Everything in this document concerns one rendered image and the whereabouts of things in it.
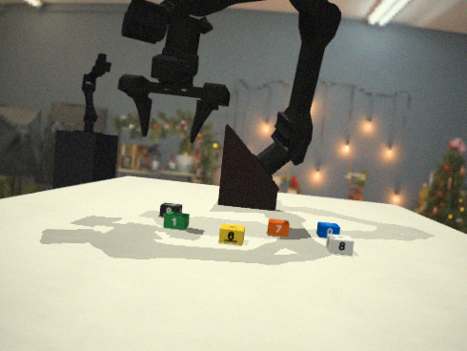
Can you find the orange block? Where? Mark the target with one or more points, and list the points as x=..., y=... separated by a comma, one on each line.
x=278, y=227

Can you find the blue block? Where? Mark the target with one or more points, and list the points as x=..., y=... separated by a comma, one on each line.
x=324, y=228

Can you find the green block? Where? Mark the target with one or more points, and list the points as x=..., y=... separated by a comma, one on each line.
x=177, y=221

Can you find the yellow block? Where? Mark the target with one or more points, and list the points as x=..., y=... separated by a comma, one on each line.
x=232, y=234

